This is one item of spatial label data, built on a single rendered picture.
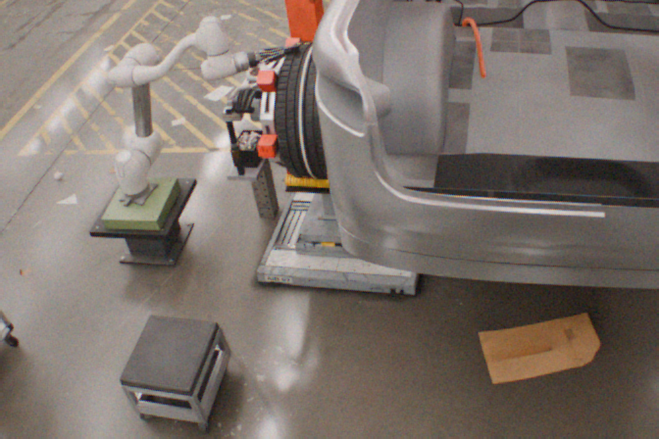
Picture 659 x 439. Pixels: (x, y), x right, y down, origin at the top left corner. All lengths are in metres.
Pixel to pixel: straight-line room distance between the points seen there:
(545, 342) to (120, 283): 2.31
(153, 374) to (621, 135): 2.20
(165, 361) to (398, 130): 1.37
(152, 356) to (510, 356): 1.60
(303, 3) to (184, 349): 1.82
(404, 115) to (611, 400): 1.54
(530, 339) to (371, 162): 1.48
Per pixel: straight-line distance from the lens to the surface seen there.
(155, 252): 3.87
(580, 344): 3.19
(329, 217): 3.50
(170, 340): 2.95
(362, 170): 2.05
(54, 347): 3.68
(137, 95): 3.52
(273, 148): 2.94
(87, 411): 3.31
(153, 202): 3.68
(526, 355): 3.12
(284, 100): 2.90
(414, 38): 2.74
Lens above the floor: 2.46
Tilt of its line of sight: 37 degrees down
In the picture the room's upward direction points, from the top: 9 degrees counter-clockwise
